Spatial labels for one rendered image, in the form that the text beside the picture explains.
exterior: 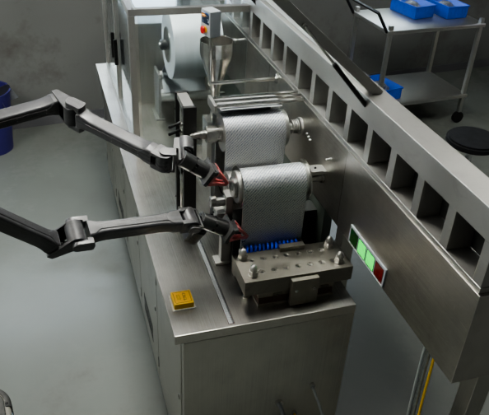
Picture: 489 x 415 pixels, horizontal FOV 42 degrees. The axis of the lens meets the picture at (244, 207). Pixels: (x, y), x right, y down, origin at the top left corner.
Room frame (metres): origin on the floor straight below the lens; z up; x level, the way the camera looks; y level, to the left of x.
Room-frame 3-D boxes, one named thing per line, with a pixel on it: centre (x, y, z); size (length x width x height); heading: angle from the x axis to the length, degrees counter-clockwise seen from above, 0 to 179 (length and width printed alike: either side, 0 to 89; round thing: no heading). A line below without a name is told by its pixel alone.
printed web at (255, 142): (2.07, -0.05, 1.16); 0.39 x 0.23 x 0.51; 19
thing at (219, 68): (2.62, 0.16, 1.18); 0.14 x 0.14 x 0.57
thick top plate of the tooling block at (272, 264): (1.79, -0.18, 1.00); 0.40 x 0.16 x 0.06; 109
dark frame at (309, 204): (2.00, -0.11, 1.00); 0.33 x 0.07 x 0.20; 109
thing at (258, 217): (1.89, -0.11, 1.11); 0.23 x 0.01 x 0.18; 109
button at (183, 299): (1.68, 0.20, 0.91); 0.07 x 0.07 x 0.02; 19
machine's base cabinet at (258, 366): (2.81, 0.28, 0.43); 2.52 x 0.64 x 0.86; 19
